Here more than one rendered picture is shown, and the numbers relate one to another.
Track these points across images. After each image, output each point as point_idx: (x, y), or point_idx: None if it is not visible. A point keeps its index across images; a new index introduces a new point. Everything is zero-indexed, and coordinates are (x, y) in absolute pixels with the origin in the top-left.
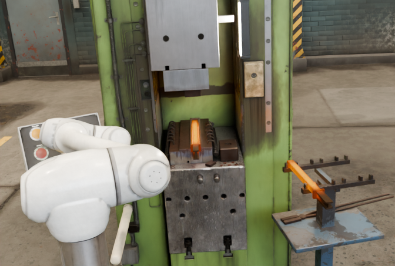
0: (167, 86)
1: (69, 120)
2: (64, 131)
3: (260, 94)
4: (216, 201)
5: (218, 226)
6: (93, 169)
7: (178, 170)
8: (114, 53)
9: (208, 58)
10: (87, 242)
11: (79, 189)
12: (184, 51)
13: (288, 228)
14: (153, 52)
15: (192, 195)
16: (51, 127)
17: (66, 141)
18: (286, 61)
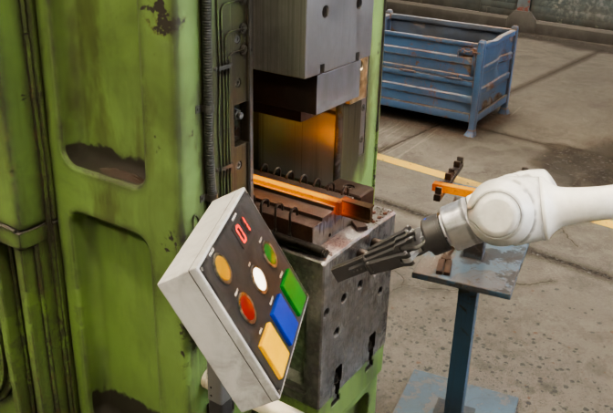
0: (320, 104)
1: (525, 177)
2: (562, 196)
3: (363, 94)
4: (368, 284)
5: (367, 325)
6: None
7: (340, 252)
8: (212, 54)
9: (362, 41)
10: None
11: None
12: (341, 33)
13: (459, 277)
14: (310, 41)
15: (348, 289)
16: (529, 199)
17: (599, 207)
18: (379, 37)
